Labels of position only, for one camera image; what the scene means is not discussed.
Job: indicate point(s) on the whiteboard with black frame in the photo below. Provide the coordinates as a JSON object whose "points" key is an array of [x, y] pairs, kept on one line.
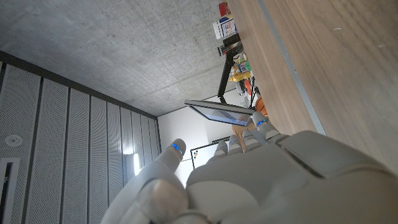
{"points": [[203, 155]]}

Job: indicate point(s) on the red small box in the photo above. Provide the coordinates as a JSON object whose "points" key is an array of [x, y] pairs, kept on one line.
{"points": [[224, 9]]}

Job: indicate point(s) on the black computer monitor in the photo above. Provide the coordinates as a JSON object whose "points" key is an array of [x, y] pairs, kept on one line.
{"points": [[220, 113]]}

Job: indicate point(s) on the orange basketball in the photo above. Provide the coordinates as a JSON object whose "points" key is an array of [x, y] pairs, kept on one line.
{"points": [[261, 105]]}

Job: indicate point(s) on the glowing wall light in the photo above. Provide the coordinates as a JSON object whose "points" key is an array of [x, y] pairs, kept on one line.
{"points": [[134, 163]]}

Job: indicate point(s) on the white canister blue label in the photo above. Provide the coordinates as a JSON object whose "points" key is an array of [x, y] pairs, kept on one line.
{"points": [[224, 27]]}

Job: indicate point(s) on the round ceiling sensor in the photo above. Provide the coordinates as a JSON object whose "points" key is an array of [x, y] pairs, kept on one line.
{"points": [[13, 140]]}

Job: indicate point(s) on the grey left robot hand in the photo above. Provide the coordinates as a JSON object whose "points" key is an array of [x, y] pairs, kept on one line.
{"points": [[264, 180]]}

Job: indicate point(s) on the yellow and green items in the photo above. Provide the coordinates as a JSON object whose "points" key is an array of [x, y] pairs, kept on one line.
{"points": [[240, 76]]}

